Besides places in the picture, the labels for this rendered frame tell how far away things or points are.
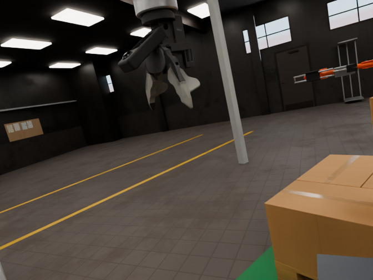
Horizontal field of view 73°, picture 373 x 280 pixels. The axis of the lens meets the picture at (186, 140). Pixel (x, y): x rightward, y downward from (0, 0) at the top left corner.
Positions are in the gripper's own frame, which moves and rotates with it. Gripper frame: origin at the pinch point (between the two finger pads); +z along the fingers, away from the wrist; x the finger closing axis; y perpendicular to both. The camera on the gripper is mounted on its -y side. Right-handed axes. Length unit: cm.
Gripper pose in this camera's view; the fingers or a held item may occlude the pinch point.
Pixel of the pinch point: (167, 110)
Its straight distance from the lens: 57.8
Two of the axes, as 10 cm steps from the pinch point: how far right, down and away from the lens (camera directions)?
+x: -6.3, -0.7, 7.7
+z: 1.7, 9.6, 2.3
